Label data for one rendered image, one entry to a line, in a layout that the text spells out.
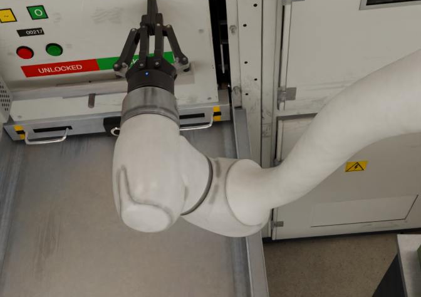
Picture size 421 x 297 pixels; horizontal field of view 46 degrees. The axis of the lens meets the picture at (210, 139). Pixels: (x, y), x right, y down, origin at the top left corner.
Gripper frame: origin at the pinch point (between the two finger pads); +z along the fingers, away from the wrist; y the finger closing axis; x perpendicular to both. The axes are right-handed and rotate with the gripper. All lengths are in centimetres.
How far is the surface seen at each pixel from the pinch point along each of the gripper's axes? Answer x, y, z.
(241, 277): -38, 12, -36
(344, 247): -123, 53, 3
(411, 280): -48, 49, -36
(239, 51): -18.6, 15.9, 7.8
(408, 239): -48, 50, -27
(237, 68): -24.1, 15.4, 7.8
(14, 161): -38, -40, -3
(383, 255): -123, 66, -2
